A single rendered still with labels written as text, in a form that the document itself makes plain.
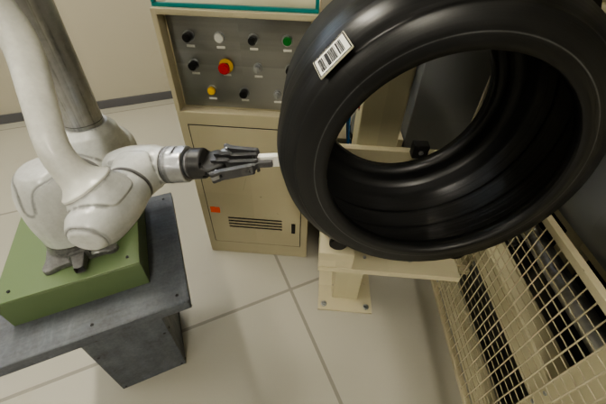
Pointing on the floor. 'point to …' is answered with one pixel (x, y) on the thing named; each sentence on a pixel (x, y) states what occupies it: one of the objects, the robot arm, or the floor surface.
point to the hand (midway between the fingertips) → (273, 160)
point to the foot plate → (343, 298)
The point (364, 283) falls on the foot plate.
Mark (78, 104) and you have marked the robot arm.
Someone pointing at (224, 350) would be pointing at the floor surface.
